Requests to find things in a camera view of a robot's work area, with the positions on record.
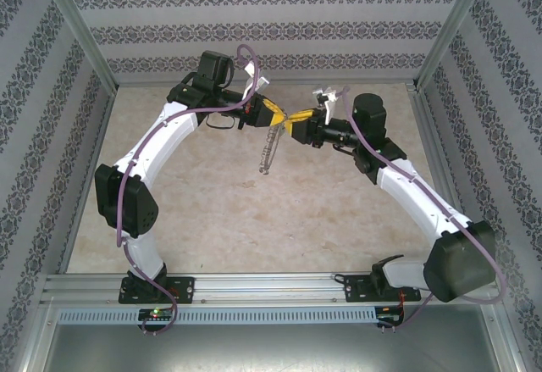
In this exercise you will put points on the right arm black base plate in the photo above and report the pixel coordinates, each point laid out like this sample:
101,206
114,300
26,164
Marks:
355,289

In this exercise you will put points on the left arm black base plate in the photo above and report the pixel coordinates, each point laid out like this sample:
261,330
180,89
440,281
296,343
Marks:
184,289

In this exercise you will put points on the aluminium corner post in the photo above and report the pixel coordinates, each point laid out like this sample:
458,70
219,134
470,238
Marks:
76,24
455,24

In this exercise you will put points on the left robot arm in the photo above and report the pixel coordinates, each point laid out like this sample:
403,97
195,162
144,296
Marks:
161,139

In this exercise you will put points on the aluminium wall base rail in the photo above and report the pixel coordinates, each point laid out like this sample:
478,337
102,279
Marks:
322,81

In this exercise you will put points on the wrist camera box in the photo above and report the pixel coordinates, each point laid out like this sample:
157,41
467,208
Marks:
328,94
262,81

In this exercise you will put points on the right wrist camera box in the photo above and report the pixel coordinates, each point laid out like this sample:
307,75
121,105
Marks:
328,94

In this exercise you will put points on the aluminium mounting rail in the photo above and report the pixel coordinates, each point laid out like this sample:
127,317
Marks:
262,287

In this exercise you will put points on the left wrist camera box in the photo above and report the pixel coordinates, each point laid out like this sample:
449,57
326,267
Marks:
262,81

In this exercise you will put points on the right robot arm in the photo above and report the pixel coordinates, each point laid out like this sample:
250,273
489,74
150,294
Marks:
410,185

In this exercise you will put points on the large metal keyring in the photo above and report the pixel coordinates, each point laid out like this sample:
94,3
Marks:
267,160

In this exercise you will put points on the aluminium side rail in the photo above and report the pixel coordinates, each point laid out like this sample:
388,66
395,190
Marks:
104,122
432,134

